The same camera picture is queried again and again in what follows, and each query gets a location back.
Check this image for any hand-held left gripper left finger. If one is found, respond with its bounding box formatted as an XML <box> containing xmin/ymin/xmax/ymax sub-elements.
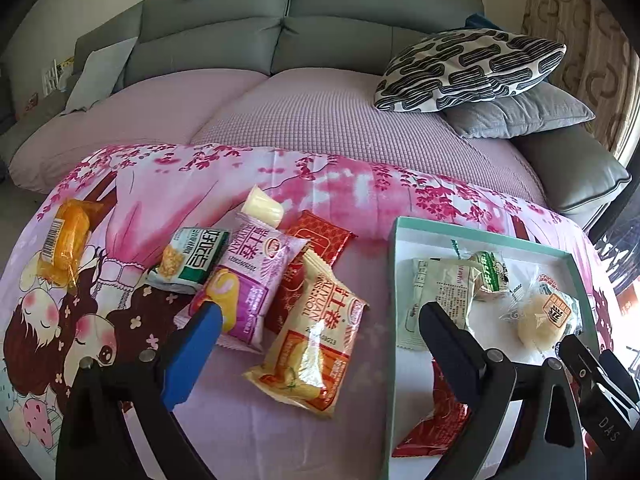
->
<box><xmin>55</xmin><ymin>300</ymin><xmax>224</xmax><ymax>480</ymax></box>

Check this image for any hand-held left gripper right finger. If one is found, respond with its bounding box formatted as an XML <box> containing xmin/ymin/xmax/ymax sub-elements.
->
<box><xmin>419</xmin><ymin>301</ymin><xmax>586</xmax><ymax>480</ymax></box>

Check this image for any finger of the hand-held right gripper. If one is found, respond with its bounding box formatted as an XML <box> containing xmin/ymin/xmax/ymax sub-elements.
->
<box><xmin>597</xmin><ymin>347</ymin><xmax>640</xmax><ymax>406</ymax></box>
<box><xmin>559</xmin><ymin>334</ymin><xmax>608</xmax><ymax>393</ymax></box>

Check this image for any pale green snack packet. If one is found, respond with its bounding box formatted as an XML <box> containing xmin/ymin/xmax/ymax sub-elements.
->
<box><xmin>397</xmin><ymin>255</ymin><xmax>483</xmax><ymax>351</ymax></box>

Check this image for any clear bun packet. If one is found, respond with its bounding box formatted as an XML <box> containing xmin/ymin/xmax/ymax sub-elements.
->
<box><xmin>500</xmin><ymin>272</ymin><xmax>583</xmax><ymax>356</ymax></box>

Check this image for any red snack packet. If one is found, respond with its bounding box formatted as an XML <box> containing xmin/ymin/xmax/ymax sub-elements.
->
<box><xmin>392</xmin><ymin>360</ymin><xmax>473</xmax><ymax>458</ymax></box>

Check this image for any small green white cracker packet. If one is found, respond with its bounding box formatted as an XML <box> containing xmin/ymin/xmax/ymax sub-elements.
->
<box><xmin>146</xmin><ymin>227</ymin><xmax>232</xmax><ymax>295</ymax></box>

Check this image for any green-edged cow biscuit packet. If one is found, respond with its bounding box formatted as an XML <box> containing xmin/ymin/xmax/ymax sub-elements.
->
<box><xmin>452</xmin><ymin>240</ymin><xmax>508</xmax><ymax>303</ymax></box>

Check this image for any purple roll cake packet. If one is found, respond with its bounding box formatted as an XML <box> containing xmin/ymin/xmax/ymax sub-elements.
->
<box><xmin>175</xmin><ymin>212</ymin><xmax>311</xmax><ymax>353</ymax></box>

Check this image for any teal cardboard box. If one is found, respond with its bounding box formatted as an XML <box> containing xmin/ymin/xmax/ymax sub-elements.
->
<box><xmin>387</xmin><ymin>216</ymin><xmax>601</xmax><ymax>480</ymax></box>

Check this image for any yellow roll cake packet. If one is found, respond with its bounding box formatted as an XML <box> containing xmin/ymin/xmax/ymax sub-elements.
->
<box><xmin>243</xmin><ymin>250</ymin><xmax>370</xmax><ymax>422</ymax></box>

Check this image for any cream jelly cup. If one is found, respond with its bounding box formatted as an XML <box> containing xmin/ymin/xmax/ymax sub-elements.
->
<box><xmin>242</xmin><ymin>185</ymin><xmax>285</xmax><ymax>228</ymax></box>

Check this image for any red gold patterned cake packet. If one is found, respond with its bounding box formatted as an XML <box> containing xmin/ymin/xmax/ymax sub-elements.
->
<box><xmin>260</xmin><ymin>210</ymin><xmax>353</xmax><ymax>336</ymax></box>

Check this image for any orange snack packet with barcode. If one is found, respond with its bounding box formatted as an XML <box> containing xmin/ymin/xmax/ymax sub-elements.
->
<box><xmin>39</xmin><ymin>199</ymin><xmax>93</xmax><ymax>291</ymax></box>

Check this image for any printed cartoon blanket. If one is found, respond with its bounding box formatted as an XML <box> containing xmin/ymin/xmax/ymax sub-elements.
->
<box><xmin>0</xmin><ymin>142</ymin><xmax>616</xmax><ymax>480</ymax></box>

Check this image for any black white patterned pillow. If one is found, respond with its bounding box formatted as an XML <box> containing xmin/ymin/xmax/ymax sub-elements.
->
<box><xmin>374</xmin><ymin>29</ymin><xmax>567</xmax><ymax>112</ymax></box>

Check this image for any light grey pillow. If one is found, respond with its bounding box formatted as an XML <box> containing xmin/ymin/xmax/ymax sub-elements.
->
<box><xmin>62</xmin><ymin>36</ymin><xmax>138</xmax><ymax>115</ymax></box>

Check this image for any white small rack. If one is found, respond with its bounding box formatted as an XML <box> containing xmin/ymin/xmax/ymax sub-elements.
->
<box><xmin>42</xmin><ymin>57</ymin><xmax>76</xmax><ymax>96</ymax></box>

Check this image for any grey sofa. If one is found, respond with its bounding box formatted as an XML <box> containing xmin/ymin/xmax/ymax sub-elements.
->
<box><xmin>0</xmin><ymin>0</ymin><xmax>632</xmax><ymax>216</ymax></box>

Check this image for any blue cloth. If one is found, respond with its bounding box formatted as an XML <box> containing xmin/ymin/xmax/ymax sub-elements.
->
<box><xmin>465</xmin><ymin>12</ymin><xmax>503</xmax><ymax>31</ymax></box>

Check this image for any patterned beige curtain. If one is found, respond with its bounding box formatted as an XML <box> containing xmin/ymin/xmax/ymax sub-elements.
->
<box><xmin>520</xmin><ymin>0</ymin><xmax>640</xmax><ymax>161</ymax></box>

